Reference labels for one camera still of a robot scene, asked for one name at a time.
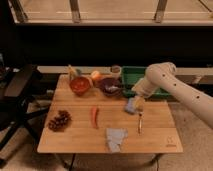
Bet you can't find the wooden folding table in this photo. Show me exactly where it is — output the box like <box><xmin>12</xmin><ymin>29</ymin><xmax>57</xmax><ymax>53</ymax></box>
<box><xmin>37</xmin><ymin>74</ymin><xmax>183</xmax><ymax>153</ymax></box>

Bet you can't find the light blue cloth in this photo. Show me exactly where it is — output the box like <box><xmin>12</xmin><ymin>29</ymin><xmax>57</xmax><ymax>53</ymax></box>
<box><xmin>106</xmin><ymin>128</ymin><xmax>128</xmax><ymax>153</ymax></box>

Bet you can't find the bunch of dark grapes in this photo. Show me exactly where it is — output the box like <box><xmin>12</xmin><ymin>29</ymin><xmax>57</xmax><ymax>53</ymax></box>
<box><xmin>48</xmin><ymin>110</ymin><xmax>71</xmax><ymax>132</ymax></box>

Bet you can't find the black office chair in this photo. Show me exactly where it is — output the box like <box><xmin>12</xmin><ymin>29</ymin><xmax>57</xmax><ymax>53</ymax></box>
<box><xmin>0</xmin><ymin>53</ymin><xmax>51</xmax><ymax>167</ymax></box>

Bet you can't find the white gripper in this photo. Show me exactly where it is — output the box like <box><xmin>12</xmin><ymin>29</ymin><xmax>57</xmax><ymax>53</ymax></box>
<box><xmin>132</xmin><ymin>77</ymin><xmax>157</xmax><ymax>112</ymax></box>

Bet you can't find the black handled spoon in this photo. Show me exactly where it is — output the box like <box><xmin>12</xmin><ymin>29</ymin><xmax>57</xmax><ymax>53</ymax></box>
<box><xmin>106</xmin><ymin>86</ymin><xmax>122</xmax><ymax>93</ymax></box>

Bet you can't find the small cup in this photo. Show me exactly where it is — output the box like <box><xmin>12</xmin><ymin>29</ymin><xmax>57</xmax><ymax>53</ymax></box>
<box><xmin>110</xmin><ymin>65</ymin><xmax>121</xmax><ymax>78</ymax></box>

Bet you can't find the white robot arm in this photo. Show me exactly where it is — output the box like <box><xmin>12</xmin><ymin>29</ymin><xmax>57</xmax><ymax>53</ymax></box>
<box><xmin>132</xmin><ymin>62</ymin><xmax>213</xmax><ymax>129</ymax></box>

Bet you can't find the orange red bowl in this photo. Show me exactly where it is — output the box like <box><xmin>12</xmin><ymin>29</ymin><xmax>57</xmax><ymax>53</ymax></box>
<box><xmin>70</xmin><ymin>76</ymin><xmax>91</xmax><ymax>96</ymax></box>

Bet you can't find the orange fruit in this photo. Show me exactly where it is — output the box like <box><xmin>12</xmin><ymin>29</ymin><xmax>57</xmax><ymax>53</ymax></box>
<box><xmin>91</xmin><ymin>70</ymin><xmax>101</xmax><ymax>81</ymax></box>

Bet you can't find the orange carrot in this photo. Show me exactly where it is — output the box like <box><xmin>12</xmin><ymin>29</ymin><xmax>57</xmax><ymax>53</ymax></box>
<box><xmin>91</xmin><ymin>106</ymin><xmax>99</xmax><ymax>129</ymax></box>

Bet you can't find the purple bowl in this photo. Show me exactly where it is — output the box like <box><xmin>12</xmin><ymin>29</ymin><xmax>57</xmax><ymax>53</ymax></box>
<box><xmin>98</xmin><ymin>77</ymin><xmax>122</xmax><ymax>97</ymax></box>

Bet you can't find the green plastic tray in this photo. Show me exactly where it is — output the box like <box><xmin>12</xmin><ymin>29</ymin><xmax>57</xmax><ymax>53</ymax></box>
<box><xmin>121</xmin><ymin>66</ymin><xmax>170</xmax><ymax>99</ymax></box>

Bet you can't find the blue sponge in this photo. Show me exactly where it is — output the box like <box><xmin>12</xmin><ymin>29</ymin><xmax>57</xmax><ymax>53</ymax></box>
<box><xmin>124</xmin><ymin>98</ymin><xmax>136</xmax><ymax>114</ymax></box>

